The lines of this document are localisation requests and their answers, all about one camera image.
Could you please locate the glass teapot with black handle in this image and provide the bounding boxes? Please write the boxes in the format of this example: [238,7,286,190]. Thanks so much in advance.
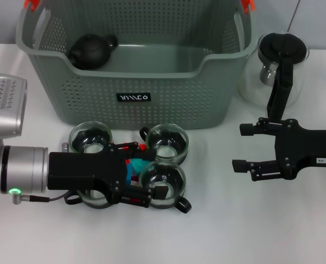
[238,31,309,122]

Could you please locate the glass teacup with black sleeve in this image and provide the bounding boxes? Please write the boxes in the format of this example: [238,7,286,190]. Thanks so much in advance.
[139,161,193,215]
[64,189,116,210]
[139,123,191,165]
[68,120,113,155]

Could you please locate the teal square toy brick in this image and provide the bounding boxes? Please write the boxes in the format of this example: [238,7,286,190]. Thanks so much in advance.
[129,157,150,177]

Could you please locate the black clay teapot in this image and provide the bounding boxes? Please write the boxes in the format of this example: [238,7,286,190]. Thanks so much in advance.
[68,33,119,70]

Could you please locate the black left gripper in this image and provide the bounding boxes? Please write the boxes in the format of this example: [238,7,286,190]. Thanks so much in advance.
[47,141,169,208]

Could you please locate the grey left gripper cable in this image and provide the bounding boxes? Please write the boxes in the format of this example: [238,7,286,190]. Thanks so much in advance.
[11,191,70,205]

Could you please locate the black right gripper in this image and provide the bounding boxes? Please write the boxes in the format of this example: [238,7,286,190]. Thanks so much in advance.
[231,117,326,182]

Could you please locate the grey-green perforated storage bin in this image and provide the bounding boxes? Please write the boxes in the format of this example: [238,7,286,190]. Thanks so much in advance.
[15,0,259,130]

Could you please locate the orange bin latch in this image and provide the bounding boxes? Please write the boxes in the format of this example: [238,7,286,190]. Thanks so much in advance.
[24,0,41,13]
[240,0,256,14]

